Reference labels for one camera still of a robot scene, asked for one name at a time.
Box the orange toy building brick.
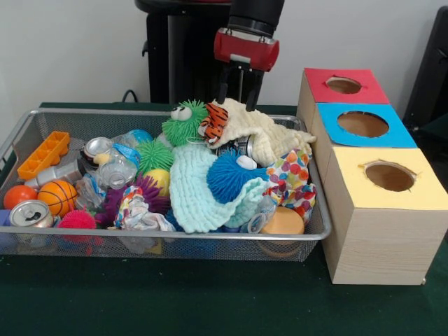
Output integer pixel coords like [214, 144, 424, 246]
[17, 131, 71, 181]

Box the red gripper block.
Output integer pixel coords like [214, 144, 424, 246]
[213, 27, 281, 112]

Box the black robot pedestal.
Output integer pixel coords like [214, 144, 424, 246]
[134, 0, 267, 105]

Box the silver drink can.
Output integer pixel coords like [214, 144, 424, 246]
[9, 199, 55, 228]

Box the crumpled polka dot paper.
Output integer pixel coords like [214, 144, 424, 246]
[265, 148, 318, 225]

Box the pink spiky rubber ball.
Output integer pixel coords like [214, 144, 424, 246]
[57, 206, 99, 242]

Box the small green spiky rubber ball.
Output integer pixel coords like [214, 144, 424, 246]
[135, 139, 175, 176]

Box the small orange basketball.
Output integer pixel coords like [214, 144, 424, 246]
[37, 180, 78, 218]

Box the dark green tablecloth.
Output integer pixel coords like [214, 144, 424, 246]
[0, 101, 448, 336]

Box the wooden box with three holes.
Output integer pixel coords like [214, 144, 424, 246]
[296, 67, 448, 286]

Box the smooth orange-red ball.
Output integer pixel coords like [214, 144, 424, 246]
[3, 184, 39, 210]

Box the cream muslin cloth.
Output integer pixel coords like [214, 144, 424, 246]
[209, 97, 317, 165]

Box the black flat panel stand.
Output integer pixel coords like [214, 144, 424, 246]
[402, 6, 448, 132]

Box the mint green muslin cloth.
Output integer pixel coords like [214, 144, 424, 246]
[169, 143, 270, 235]

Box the blue spiky ball with eyes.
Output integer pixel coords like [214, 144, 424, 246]
[206, 152, 270, 204]

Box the shallow wire mesh bin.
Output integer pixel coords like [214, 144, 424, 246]
[0, 107, 333, 263]

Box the small tiger plush toy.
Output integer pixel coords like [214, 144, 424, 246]
[197, 102, 230, 146]

